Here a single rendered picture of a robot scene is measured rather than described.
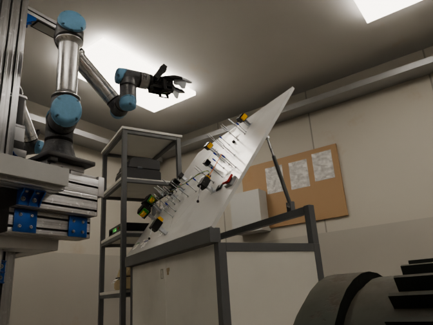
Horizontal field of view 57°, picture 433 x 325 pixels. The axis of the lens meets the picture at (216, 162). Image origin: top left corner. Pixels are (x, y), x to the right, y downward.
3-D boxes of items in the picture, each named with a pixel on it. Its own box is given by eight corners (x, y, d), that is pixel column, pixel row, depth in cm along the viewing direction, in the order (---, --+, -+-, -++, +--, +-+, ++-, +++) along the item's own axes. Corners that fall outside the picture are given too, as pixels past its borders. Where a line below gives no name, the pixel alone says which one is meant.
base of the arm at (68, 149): (51, 153, 159) (53, 131, 162) (30, 162, 167) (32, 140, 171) (83, 162, 171) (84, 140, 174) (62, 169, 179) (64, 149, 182)
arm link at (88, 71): (45, 46, 188) (113, 125, 192) (48, 32, 179) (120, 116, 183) (65, 36, 195) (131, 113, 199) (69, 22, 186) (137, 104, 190)
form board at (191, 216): (128, 258, 270) (125, 256, 269) (200, 154, 325) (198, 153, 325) (214, 228, 174) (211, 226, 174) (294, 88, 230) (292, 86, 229)
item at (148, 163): (124, 178, 299) (124, 154, 305) (114, 186, 317) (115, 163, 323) (161, 182, 314) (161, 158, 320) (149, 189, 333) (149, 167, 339)
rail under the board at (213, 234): (210, 242, 171) (209, 227, 173) (124, 267, 266) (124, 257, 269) (221, 242, 174) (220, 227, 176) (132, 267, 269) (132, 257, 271)
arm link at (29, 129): (20, 66, 217) (49, 148, 236) (2, 69, 218) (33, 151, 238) (8, 71, 206) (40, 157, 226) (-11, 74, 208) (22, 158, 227)
